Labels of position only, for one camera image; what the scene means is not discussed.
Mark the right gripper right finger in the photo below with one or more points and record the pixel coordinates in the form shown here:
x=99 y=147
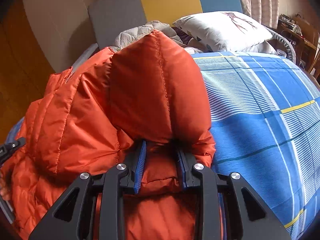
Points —
x=229 y=207

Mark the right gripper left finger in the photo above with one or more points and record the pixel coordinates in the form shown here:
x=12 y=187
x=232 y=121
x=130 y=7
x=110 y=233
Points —
x=73 y=214

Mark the orange down jacket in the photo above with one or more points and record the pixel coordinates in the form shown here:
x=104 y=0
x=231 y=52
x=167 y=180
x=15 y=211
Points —
x=89 y=119

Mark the blue plaid bed sheet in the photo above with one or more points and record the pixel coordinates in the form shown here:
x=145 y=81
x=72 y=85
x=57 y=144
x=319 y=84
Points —
x=264 y=114

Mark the wooden desk with clutter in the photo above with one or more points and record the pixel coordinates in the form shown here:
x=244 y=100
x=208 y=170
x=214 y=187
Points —
x=304 y=39

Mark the beige quilted blanket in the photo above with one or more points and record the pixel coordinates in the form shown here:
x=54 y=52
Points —
x=127 y=37

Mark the white printed pillow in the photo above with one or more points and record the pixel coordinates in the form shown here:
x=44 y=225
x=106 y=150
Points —
x=224 y=30

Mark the grey yellow blue headboard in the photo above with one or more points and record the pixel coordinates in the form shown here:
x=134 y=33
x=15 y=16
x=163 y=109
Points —
x=110 y=17

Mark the striped pink curtain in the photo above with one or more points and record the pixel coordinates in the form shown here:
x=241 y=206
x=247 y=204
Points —
x=266 y=12

